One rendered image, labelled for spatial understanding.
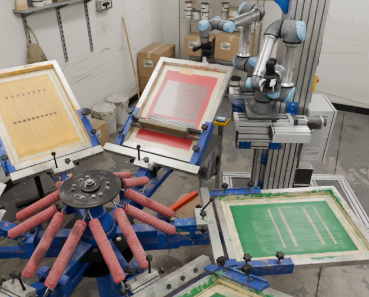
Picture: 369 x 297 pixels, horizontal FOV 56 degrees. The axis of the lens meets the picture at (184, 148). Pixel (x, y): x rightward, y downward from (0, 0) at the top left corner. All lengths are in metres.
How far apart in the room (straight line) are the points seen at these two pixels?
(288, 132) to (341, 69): 3.34
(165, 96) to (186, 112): 0.22
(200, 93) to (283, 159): 0.98
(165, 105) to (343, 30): 3.69
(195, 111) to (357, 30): 3.67
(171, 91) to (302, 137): 0.98
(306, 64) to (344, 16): 2.98
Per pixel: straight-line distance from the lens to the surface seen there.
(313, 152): 2.97
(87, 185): 1.72
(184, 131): 2.20
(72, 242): 1.64
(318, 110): 2.80
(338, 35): 5.67
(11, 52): 3.92
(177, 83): 2.58
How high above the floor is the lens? 2.35
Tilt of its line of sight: 32 degrees down
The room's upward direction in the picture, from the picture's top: straight up
